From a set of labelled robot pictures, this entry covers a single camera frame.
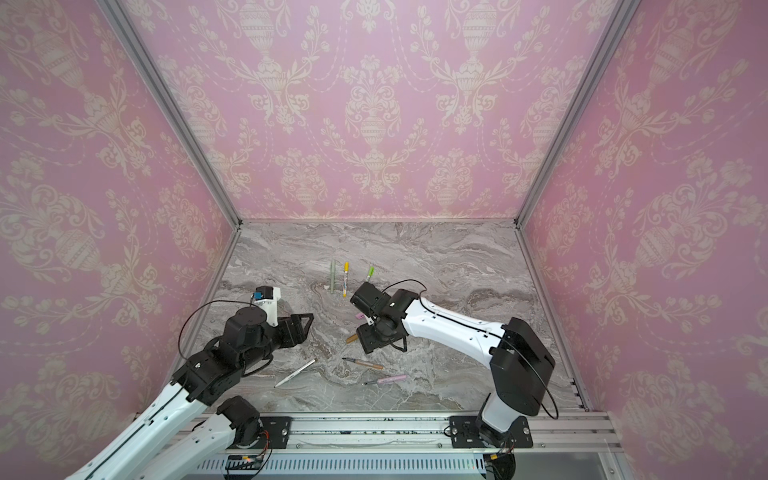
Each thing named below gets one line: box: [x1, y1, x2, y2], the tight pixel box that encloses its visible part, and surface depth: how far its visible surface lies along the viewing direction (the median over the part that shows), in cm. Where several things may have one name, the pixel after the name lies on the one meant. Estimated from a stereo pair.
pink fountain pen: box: [364, 375, 407, 385], surface depth 85 cm
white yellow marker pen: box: [343, 261, 350, 297], surface depth 105 cm
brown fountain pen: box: [342, 357, 385, 369], surface depth 87 cm
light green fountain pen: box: [330, 260, 336, 294], surface depth 107 cm
